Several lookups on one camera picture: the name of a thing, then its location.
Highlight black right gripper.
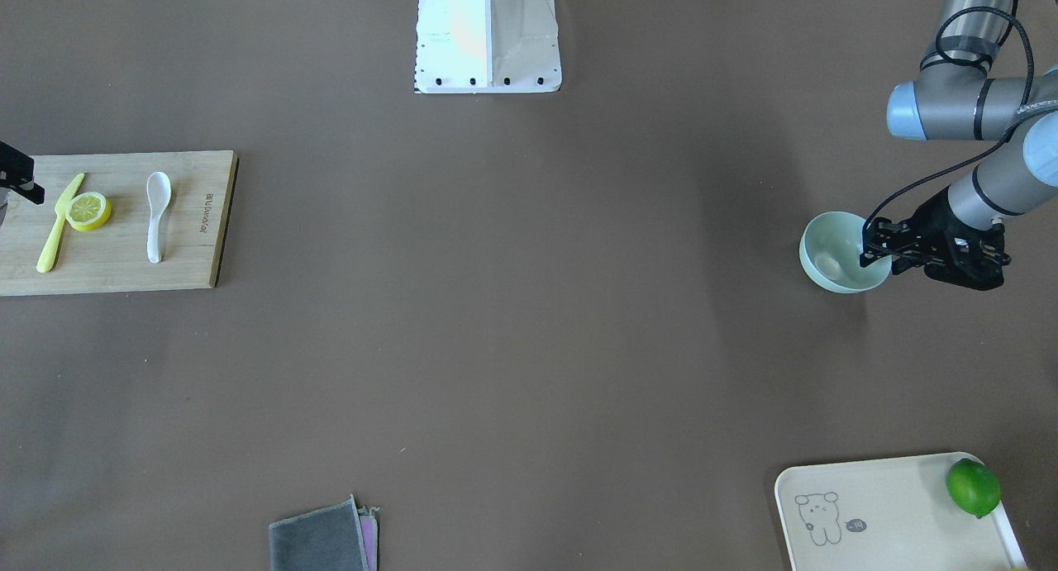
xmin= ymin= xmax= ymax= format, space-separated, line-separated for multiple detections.
xmin=0 ymin=142 xmax=45 ymax=205

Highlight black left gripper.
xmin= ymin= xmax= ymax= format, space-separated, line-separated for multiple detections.
xmin=859 ymin=189 xmax=1010 ymax=291

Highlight mint green bowl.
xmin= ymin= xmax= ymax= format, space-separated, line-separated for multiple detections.
xmin=798 ymin=211 xmax=892 ymax=295

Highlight white ceramic spoon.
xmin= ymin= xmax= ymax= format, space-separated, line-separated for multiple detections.
xmin=145 ymin=171 xmax=174 ymax=264

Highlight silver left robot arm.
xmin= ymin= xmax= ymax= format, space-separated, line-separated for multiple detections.
xmin=858 ymin=0 xmax=1056 ymax=291

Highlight yellow plastic knife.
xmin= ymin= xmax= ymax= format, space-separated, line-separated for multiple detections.
xmin=36 ymin=172 xmax=86 ymax=274

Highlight yellow lemon slice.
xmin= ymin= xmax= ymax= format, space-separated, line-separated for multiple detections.
xmin=65 ymin=192 xmax=112 ymax=232

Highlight wooden cutting board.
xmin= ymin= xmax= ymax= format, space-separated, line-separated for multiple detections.
xmin=0 ymin=150 xmax=240 ymax=297

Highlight green lime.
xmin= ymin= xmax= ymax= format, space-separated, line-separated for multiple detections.
xmin=946 ymin=458 xmax=1002 ymax=519

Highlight cream tray with bear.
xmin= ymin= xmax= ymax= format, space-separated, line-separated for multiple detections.
xmin=774 ymin=453 xmax=1029 ymax=570

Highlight grey folded cloth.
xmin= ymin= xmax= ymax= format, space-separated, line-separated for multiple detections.
xmin=269 ymin=495 xmax=380 ymax=570

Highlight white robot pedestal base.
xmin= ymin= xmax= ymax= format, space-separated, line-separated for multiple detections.
xmin=413 ymin=0 xmax=563 ymax=94

